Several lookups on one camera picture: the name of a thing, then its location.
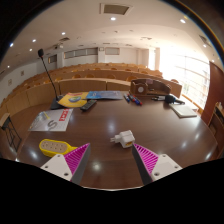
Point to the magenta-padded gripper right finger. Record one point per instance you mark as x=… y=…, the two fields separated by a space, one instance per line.
x=155 y=163

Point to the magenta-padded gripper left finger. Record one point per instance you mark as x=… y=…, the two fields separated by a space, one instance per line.
x=68 y=163

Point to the white charger block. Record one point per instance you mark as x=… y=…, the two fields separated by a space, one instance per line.
x=125 y=138

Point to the yellow power strip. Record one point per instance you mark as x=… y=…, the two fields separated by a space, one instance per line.
x=53 y=147

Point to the white printed magazine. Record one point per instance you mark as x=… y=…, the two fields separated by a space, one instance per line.
x=50 y=120

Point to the white notebook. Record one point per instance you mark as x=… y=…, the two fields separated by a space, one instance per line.
x=183 y=110

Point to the black remote control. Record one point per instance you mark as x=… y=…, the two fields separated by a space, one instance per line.
x=88 y=105

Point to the yellow book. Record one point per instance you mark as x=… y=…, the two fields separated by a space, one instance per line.
x=73 y=99

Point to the black pouch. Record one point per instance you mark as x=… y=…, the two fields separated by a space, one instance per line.
x=170 y=98

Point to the small side table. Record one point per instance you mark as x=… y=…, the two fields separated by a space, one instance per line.
x=7 y=128

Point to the blue marker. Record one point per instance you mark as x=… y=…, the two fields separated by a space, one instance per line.
x=127 y=98

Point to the wooden cabinet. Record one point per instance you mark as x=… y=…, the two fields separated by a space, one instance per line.
x=216 y=123

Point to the wooden desk organizer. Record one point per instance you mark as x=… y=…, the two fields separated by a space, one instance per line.
x=150 y=88

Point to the wooden lecture desk rows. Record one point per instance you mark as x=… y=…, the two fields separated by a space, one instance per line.
x=43 y=91

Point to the blue book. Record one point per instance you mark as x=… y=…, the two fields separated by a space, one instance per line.
x=105 y=95

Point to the orange wooden chairs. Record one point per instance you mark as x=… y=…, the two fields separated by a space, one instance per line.
x=90 y=76

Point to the black gooseneck microphone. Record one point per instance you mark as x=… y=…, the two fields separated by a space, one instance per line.
x=48 y=75

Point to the large bright window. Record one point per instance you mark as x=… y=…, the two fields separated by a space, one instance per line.
x=190 y=78

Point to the round ceiling lights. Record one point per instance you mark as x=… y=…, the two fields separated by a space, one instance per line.
x=113 y=18

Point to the square ceiling air vents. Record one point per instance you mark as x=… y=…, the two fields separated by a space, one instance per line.
x=115 y=9

